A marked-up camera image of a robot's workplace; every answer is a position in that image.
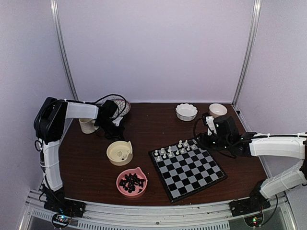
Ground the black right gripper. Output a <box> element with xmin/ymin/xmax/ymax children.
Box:
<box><xmin>195</xmin><ymin>132</ymin><xmax>231</xmax><ymax>151</ymax></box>

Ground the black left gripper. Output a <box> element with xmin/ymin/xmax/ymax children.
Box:
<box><xmin>96</xmin><ymin>118</ymin><xmax>125</xmax><ymax>142</ymax></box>

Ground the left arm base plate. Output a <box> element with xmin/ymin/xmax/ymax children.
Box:
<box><xmin>44</xmin><ymin>197</ymin><xmax>86</xmax><ymax>218</ymax></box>

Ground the aluminium frame post right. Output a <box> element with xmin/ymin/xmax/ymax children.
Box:
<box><xmin>232</xmin><ymin>0</ymin><xmax>262</xmax><ymax>107</ymax></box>

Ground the white textured ceramic mug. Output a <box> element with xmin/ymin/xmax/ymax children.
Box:
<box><xmin>79</xmin><ymin>118</ymin><xmax>99</xmax><ymax>134</ymax></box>

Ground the black chess pieces pile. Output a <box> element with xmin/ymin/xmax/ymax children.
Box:
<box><xmin>119</xmin><ymin>173</ymin><xmax>145</xmax><ymax>193</ymax></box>

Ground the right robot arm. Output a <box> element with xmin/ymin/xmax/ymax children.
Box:
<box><xmin>194</xmin><ymin>113</ymin><xmax>307</xmax><ymax>212</ymax></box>

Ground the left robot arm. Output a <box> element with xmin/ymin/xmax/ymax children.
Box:
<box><xmin>34</xmin><ymin>97</ymin><xmax>124</xmax><ymax>192</ymax></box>

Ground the black and white chessboard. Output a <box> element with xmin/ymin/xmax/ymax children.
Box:
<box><xmin>148</xmin><ymin>138</ymin><xmax>227</xmax><ymax>203</ymax></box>

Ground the aluminium front rail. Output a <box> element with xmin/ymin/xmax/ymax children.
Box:
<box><xmin>17</xmin><ymin>189</ymin><xmax>298</xmax><ymax>230</ymax></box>

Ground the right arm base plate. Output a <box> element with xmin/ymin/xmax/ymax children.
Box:
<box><xmin>229</xmin><ymin>196</ymin><xmax>271</xmax><ymax>217</ymax></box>

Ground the patterned saucer plate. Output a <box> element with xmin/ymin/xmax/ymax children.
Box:
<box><xmin>113</xmin><ymin>98</ymin><xmax>131</xmax><ymax>118</ymax></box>

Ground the aluminium frame post left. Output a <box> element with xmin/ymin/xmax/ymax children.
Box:
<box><xmin>50</xmin><ymin>0</ymin><xmax>79</xmax><ymax>101</ymax></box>

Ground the cream bowl with spout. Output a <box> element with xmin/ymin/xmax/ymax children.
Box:
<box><xmin>106</xmin><ymin>141</ymin><xmax>133</xmax><ymax>166</ymax></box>

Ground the small cream bowl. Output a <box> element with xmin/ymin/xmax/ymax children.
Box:
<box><xmin>209</xmin><ymin>103</ymin><xmax>228</xmax><ymax>118</ymax></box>

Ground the white scalloped bowl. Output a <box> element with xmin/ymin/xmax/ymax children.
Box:
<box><xmin>175</xmin><ymin>103</ymin><xmax>198</xmax><ymax>122</ymax></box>

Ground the aluminium frame post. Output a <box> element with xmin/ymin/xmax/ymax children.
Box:
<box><xmin>50</xmin><ymin>0</ymin><xmax>79</xmax><ymax>101</ymax></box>
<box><xmin>232</xmin><ymin>0</ymin><xmax>262</xmax><ymax>107</ymax></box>

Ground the pink bowl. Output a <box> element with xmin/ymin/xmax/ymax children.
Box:
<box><xmin>116</xmin><ymin>167</ymin><xmax>148</xmax><ymax>199</ymax></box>

